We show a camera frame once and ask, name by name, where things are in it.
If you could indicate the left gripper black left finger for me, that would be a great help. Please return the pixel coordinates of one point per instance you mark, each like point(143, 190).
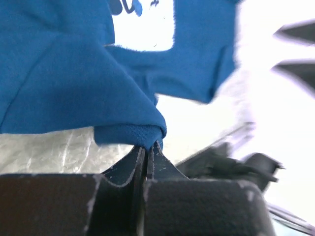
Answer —
point(74, 204)

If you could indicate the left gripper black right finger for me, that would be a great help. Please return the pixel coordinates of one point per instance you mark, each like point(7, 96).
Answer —
point(176, 205)

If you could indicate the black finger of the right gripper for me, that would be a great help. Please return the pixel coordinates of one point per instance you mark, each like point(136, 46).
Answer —
point(303, 31)
point(300, 72)

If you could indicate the blue Mickey Mouse t-shirt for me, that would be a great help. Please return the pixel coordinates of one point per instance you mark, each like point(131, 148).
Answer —
point(68, 64)

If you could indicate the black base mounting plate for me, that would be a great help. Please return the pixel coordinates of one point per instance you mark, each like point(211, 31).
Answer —
point(215, 162)

